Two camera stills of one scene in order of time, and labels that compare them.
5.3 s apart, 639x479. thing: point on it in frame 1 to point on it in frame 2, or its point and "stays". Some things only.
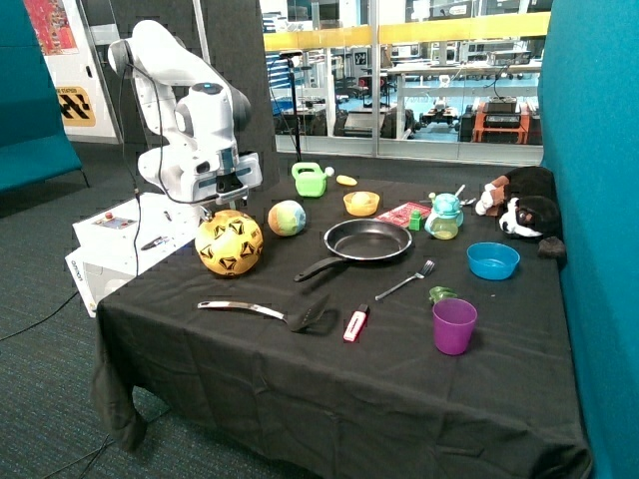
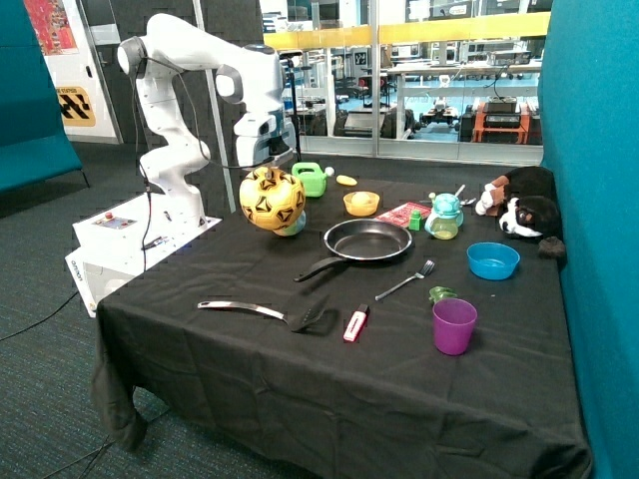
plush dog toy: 527,204 stays
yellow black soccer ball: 230,243 to 274,203
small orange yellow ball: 360,199 stays
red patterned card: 403,213 stays
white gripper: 235,174 to 263,137
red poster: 52,27 stays
